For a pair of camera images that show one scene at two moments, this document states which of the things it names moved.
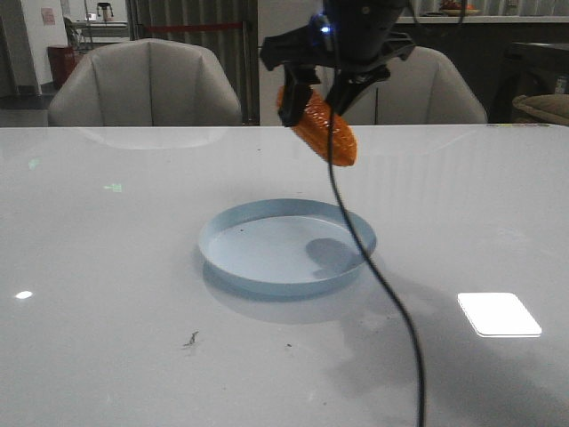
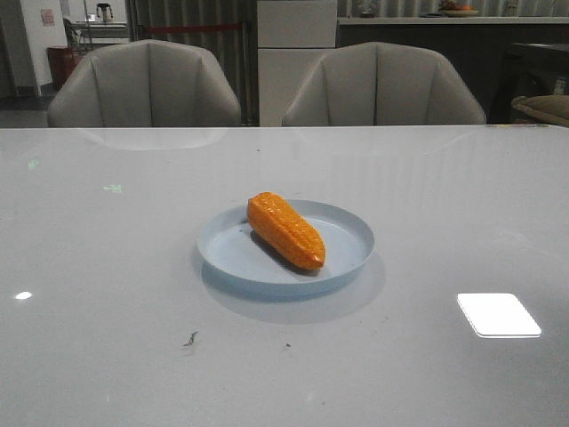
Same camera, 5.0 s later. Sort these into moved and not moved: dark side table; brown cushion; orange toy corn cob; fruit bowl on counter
Moved: orange toy corn cob
Not moved: fruit bowl on counter; dark side table; brown cushion
